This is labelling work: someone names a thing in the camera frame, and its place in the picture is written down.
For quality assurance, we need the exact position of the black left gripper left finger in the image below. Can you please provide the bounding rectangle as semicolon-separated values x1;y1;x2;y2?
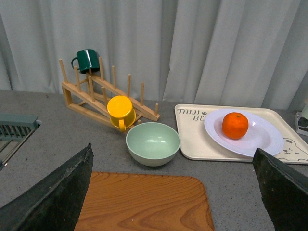
0;144;93;231

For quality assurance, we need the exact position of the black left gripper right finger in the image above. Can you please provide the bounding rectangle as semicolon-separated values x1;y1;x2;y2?
253;148;308;231

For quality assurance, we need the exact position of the white ridged plate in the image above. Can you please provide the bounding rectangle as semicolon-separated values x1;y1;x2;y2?
204;109;284;157

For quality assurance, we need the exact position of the orange mandarin fruit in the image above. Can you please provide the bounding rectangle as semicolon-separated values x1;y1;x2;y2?
221;112;249;140

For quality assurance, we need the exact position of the wooden cutting board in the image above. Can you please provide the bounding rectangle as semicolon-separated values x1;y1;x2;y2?
75;172;215;231

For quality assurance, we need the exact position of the white cup holder rack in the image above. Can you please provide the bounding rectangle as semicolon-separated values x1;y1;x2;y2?
295;112;308;136

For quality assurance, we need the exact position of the light green cup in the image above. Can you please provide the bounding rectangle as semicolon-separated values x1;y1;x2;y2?
301;104;308;119

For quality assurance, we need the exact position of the grey-green dish rack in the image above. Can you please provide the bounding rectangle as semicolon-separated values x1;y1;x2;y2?
0;113;42;169

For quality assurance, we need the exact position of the beige bear tray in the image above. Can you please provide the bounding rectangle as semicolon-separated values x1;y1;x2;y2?
175;104;308;165

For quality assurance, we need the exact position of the yellow mug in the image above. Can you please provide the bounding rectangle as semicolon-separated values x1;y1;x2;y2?
107;95;136;132

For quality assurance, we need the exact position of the light green bowl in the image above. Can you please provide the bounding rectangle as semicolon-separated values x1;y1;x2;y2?
126;122;180;167

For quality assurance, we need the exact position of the wooden peg drying rack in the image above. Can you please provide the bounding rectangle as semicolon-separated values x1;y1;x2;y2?
59;57;160;132

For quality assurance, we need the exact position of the grey curtain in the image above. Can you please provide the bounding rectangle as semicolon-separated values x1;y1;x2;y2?
0;0;308;110

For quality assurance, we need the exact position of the dark green mug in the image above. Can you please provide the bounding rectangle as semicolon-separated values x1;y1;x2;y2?
71;49;100;74

